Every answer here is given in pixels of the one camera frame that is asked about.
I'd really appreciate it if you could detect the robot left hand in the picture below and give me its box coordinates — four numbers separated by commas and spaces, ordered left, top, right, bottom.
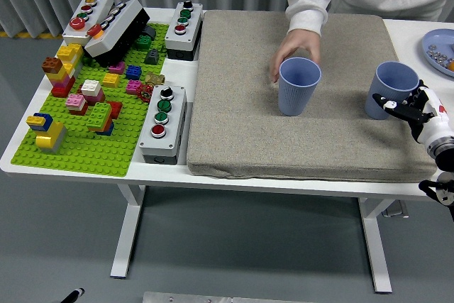
62, 287, 85, 303

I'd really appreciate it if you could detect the person's right hand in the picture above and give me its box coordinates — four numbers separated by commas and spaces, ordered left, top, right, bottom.
271, 28, 323, 83

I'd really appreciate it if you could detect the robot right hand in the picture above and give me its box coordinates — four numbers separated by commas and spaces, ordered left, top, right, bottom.
371, 79, 454, 148

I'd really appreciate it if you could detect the blue ribbed plastic cup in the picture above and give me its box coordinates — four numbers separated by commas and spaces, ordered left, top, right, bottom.
364, 60, 421, 121
277, 56, 323, 117

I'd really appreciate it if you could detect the grey-brown fabric mat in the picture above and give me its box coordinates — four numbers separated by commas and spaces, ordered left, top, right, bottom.
187, 9, 438, 183

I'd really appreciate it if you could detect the white table leg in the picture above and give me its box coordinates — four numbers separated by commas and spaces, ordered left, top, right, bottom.
357, 197, 394, 295
109, 184, 146, 280

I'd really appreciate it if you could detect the blue plastic plate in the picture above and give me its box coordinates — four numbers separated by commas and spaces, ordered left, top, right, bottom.
421, 28, 454, 77

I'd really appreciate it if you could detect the grey table control box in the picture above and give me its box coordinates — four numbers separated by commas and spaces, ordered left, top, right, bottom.
381, 200, 409, 218

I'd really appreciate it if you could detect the small knob three-button control box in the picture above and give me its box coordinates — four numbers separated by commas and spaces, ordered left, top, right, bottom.
164, 0, 204, 62

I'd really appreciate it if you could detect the green studded building baseplate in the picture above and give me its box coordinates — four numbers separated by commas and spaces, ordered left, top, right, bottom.
10, 23, 170, 178

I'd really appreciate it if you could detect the large knob three-button control box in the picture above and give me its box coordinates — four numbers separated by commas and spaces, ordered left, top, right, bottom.
138, 84, 188, 166

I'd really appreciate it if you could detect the brass valve red handwheel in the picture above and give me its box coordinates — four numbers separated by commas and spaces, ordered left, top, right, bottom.
137, 71, 166, 102

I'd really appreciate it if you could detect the green building brick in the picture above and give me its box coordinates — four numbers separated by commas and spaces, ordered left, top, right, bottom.
133, 34, 155, 50

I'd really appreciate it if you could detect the yellow blue grey brick stack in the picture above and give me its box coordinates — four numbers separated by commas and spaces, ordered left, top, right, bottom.
26, 112, 68, 155

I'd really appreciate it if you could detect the blue building brick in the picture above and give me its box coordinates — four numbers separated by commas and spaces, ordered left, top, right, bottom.
125, 64, 144, 81

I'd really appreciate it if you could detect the hot pink building brick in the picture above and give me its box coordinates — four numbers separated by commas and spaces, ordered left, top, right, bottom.
125, 79, 144, 96

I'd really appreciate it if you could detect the tilted white black button box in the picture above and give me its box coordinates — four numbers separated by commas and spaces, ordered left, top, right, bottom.
83, 0, 151, 68

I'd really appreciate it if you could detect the green orange blue brick stack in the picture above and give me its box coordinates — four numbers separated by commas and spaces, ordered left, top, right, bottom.
85, 101, 115, 137

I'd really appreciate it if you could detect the yellow building brick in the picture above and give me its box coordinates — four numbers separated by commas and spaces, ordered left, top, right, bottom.
101, 72, 121, 89

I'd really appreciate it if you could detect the red building brick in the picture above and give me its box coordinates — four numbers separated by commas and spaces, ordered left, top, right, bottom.
106, 100, 123, 120

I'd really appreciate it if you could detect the pink white red brick stack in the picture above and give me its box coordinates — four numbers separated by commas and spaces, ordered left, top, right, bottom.
65, 93, 89, 116

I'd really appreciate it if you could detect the five-button control box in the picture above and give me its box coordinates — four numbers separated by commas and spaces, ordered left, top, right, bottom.
62, 0, 115, 48

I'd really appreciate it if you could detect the brown yellow pink red brick stack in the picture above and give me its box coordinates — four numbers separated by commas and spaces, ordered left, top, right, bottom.
40, 56, 77, 99

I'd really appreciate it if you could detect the yellow white brick stack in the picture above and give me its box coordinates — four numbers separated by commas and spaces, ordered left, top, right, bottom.
55, 43, 84, 79

